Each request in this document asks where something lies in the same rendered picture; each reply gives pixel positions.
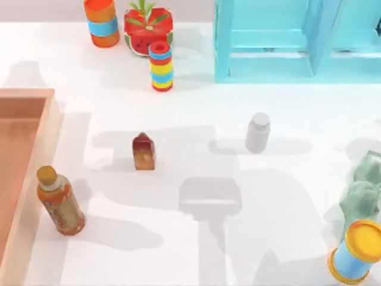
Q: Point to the red and brown small bottle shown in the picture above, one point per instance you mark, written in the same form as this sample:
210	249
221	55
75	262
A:
143	153

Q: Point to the pale grey bottle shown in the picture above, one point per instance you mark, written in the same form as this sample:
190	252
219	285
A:
257	134

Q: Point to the stack of coloured rings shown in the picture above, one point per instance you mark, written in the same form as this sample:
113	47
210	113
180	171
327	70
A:
161	69

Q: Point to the watermelon plant pot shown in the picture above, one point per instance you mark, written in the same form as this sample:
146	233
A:
147	35

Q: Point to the light blue rack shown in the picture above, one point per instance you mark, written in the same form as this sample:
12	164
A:
268	41

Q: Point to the orange bottle with yellow cap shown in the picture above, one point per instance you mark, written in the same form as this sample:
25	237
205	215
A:
59	205

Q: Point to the orange and blue can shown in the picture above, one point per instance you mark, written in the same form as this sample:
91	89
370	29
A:
101	25

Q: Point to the salmon-coloured shallow box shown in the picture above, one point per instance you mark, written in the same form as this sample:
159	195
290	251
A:
21	155

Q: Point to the pale green crumpled object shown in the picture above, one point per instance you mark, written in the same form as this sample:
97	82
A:
361	193

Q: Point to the blue and yellow can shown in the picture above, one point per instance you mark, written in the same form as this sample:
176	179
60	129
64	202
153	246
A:
354	253

